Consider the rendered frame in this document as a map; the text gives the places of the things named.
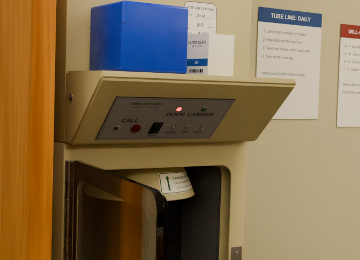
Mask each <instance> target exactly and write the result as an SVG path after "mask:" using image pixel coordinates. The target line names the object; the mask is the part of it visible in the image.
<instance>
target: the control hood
mask: <svg viewBox="0 0 360 260"><path fill-rule="evenodd" d="M295 85H296V81H295V79H281V78H258V77H234V76H221V75H197V74H173V73H149V72H126V71H68V73H66V98H65V142H67V144H125V143H180V142H235V141H255V140H257V138H258V137H259V135H260V134H261V133H262V132H263V130H264V129H265V127H266V126H267V125H268V123H269V122H270V120H271V119H272V118H273V116H274V115H275V114H276V112H277V111H278V109H279V108H280V106H281V105H282V104H283V102H284V101H285V100H286V98H287V97H288V96H289V94H290V93H291V91H292V90H293V89H294V87H295ZM116 96H120V97H167V98H216V99H235V101H234V103H233V104H232V106H231V107H230V109H229V110H228V112H227V114H226V115H225V117H224V118H223V119H222V121H221V122H220V124H219V126H218V127H217V129H216V130H215V132H214V133H213V135H212V136H211V138H209V139H142V140H95V139H96V137H97V135H98V133H99V131H100V129H101V127H102V125H103V123H104V121H105V119H106V117H107V115H108V112H109V110H110V108H111V106H112V104H113V102H114V100H115V98H116Z"/></svg>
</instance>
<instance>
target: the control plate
mask: <svg viewBox="0 0 360 260"><path fill-rule="evenodd" d="M234 101H235V99H216V98H167V97H120V96H116V98H115V100H114V102H113V104H112V106H111V108H110V110H109V112H108V115H107V117H106V119H105V121H104V123H103V125H102V127H101V129H100V131H99V133H98V135H97V137H96V139H95V140H142V139H209V138H211V136H212V135H213V133H214V132H215V130H216V129H217V127H218V126H219V124H220V122H221V121H222V119H223V118H224V117H225V115H226V114H227V112H228V110H229V109H230V107H231V106H232V104H233V103H234ZM179 106H182V108H183V109H182V110H181V111H179V112H177V111H176V108H177V107H179ZM203 107H207V110H206V111H205V112H201V108H203ZM153 123H163V125H162V127H161V129H160V130H159V132H158V134H148V132H149V130H150V128H151V127H152V125H153ZM134 125H140V127H141V130H140V131H138V132H136V133H134V132H132V131H131V128H132V127H133V126H134ZM172 125H176V129H175V130H173V129H171V126H172ZM186 125H190V129H189V130H187V129H185V128H184V127H185V126H186ZM200 125H204V129H203V130H201V129H199V128H198V127H199V126H200ZM115 126H120V129H119V130H117V131H113V128H114V127H115Z"/></svg>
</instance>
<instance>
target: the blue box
mask: <svg viewBox="0 0 360 260"><path fill-rule="evenodd" d="M188 16H189V9H188V8H187V7H183V6H173V5H163V4H153V3H143V2H134V1H119V2H114V3H110V4H105V5H100V6H95V7H92V8H91V26H90V28H91V33H90V57H89V70H90V71H126V72H149V73H173V74H185V73H186V70H187V51H188V29H189V28H188Z"/></svg>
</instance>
